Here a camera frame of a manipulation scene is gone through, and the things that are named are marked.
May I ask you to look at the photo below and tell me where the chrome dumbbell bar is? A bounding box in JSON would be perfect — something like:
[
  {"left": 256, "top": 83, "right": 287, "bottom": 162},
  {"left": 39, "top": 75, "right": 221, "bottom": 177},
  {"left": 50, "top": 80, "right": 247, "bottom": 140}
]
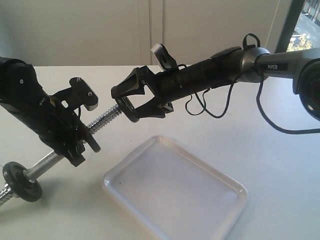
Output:
[{"left": 0, "top": 104, "right": 122, "bottom": 205}]

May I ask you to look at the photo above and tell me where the white plastic tray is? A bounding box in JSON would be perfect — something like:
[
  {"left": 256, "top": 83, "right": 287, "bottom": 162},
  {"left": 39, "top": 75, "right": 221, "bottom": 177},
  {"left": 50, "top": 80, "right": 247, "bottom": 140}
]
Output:
[{"left": 102, "top": 135, "right": 249, "bottom": 240}]

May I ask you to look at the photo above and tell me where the white blind cord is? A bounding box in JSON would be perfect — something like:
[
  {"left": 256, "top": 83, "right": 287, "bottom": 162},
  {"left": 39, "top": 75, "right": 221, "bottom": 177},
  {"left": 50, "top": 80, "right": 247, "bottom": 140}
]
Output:
[{"left": 266, "top": 0, "right": 281, "bottom": 48}]

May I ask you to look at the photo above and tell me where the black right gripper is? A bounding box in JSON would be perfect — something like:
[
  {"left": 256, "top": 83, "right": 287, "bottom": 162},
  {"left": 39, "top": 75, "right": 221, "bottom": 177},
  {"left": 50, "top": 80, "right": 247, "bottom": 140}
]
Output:
[{"left": 110, "top": 66, "right": 213, "bottom": 123}]

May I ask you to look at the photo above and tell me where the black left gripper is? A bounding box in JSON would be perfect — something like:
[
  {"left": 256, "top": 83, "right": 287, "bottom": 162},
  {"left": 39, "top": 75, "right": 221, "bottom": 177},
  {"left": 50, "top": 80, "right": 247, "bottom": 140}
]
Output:
[{"left": 0, "top": 98, "right": 100, "bottom": 167}]

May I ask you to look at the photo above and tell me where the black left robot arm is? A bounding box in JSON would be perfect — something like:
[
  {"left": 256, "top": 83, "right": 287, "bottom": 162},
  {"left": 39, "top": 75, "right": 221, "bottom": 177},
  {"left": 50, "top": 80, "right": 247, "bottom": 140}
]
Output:
[{"left": 0, "top": 57, "right": 101, "bottom": 167}]

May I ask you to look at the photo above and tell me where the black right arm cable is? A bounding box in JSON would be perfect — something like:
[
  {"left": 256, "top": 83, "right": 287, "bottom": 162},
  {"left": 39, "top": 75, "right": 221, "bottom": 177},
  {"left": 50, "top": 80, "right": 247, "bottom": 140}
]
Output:
[{"left": 184, "top": 33, "right": 320, "bottom": 135}]

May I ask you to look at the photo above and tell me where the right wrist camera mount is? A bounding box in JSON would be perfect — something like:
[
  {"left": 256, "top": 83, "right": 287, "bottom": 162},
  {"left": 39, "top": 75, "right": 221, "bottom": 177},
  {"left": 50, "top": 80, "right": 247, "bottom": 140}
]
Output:
[{"left": 150, "top": 43, "right": 187, "bottom": 71}]

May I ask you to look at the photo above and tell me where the dark window frame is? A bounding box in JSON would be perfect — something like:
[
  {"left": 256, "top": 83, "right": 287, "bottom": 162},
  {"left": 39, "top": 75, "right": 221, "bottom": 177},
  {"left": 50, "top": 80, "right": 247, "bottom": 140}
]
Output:
[{"left": 274, "top": 0, "right": 305, "bottom": 53}]

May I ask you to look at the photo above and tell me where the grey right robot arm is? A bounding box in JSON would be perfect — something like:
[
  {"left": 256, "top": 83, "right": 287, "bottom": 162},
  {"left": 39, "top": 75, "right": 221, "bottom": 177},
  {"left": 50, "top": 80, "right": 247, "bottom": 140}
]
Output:
[{"left": 111, "top": 44, "right": 320, "bottom": 122}]

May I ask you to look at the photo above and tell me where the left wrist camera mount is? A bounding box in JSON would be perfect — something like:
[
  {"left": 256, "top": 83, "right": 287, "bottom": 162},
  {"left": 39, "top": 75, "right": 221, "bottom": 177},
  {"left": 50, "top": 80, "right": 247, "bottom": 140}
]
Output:
[{"left": 52, "top": 77, "right": 99, "bottom": 111}]

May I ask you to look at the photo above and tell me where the black weight plate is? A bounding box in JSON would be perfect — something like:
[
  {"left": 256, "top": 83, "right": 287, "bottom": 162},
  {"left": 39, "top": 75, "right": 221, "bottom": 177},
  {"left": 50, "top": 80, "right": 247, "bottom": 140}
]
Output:
[
  {"left": 115, "top": 96, "right": 139, "bottom": 123},
  {"left": 2, "top": 161, "right": 43, "bottom": 203},
  {"left": 84, "top": 130, "right": 101, "bottom": 153}
]

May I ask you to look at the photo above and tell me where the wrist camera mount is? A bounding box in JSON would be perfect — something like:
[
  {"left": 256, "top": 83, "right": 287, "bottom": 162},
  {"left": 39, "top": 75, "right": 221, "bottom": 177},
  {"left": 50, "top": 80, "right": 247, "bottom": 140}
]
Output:
[
  {"left": 52, "top": 77, "right": 99, "bottom": 111},
  {"left": 150, "top": 43, "right": 187, "bottom": 71}
]

